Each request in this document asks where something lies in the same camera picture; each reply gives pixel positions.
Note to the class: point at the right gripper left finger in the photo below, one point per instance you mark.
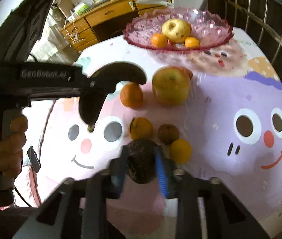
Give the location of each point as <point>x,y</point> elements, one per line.
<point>118,167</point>

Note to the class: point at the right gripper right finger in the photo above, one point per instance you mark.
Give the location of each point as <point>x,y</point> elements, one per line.
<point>163,172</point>

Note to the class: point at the dark avocado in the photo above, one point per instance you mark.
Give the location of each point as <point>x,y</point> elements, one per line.
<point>141,161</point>

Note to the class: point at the blackened banana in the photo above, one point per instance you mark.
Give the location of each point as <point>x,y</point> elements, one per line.
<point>102,83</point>

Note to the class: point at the left hand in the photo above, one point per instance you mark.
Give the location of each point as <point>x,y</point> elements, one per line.
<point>11,152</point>

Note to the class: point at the small yellow orange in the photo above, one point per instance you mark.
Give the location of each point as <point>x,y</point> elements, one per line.
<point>180,151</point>

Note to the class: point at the brown wrinkled fruit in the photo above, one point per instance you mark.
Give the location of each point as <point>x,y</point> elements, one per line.
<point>168,133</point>

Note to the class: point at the orange with stem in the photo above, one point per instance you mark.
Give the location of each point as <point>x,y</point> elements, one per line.
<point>140,128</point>

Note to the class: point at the white lace covered cabinet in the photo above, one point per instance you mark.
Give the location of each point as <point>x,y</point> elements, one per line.
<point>53,47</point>

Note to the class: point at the orange beside apple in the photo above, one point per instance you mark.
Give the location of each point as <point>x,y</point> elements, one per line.
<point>132,96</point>

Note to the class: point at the large red yellow apple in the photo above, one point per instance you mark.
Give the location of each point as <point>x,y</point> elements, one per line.
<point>171,86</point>

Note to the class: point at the wooden desk with drawers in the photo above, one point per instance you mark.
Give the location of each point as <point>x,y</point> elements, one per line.
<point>104,22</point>

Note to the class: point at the left orange in bowl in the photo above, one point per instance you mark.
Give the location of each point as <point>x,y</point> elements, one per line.
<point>158,40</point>

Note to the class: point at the right small orange in bowl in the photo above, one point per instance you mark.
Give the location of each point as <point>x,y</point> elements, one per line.
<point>191,42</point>

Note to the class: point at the yellow apple in bowl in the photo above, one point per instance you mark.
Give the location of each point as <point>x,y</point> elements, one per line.
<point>176,30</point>

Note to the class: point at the pink glass fruit bowl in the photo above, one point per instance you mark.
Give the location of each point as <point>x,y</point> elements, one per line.
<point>210,29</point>

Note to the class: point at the grey office chair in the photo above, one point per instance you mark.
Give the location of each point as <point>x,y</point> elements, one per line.
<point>157,2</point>

